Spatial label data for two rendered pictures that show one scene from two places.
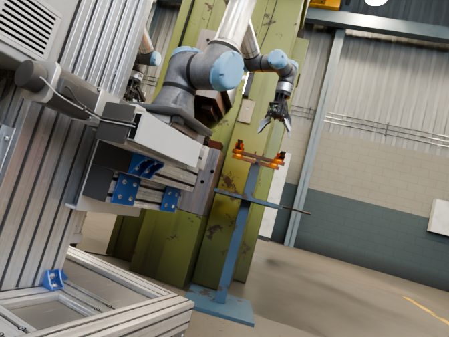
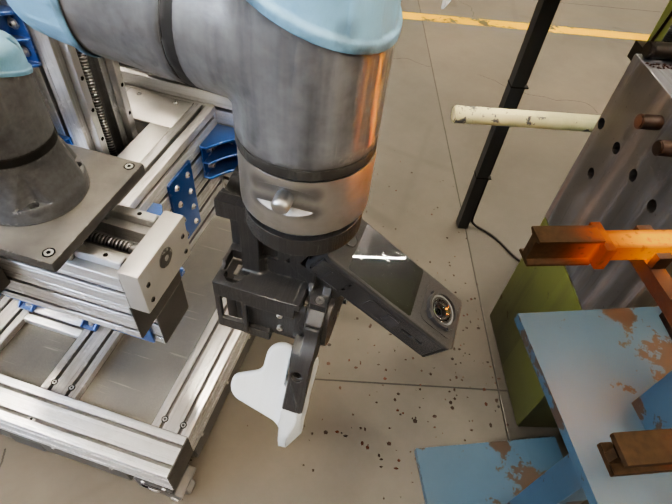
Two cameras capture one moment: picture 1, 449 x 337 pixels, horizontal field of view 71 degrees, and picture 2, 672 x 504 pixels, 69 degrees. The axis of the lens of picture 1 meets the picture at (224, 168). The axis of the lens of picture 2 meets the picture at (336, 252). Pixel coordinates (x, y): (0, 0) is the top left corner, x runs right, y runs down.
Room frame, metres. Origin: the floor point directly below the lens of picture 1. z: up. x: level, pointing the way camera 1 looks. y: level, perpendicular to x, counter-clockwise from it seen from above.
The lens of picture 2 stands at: (1.34, -0.38, 1.34)
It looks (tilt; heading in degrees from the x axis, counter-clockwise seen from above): 49 degrees down; 75
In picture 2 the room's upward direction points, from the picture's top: 7 degrees clockwise
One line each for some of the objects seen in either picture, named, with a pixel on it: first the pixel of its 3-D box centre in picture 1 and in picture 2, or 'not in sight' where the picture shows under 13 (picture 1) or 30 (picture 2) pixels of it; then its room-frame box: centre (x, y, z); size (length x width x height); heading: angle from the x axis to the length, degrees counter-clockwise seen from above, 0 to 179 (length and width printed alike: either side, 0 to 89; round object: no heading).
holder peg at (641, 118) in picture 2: not in sight; (648, 122); (2.06, 0.26, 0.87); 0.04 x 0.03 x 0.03; 171
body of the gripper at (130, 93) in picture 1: (131, 89); not in sight; (1.76, 0.64, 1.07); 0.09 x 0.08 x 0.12; 154
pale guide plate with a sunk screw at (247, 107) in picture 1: (246, 111); not in sight; (2.22, -0.05, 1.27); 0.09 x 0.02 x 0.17; 81
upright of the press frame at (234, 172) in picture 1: (252, 136); not in sight; (2.43, -0.15, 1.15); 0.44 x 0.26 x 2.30; 171
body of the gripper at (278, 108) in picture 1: (279, 105); (291, 259); (1.37, -0.16, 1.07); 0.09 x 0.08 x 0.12; 154
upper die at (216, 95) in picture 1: (209, 100); not in sight; (2.35, 0.25, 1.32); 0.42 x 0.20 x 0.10; 171
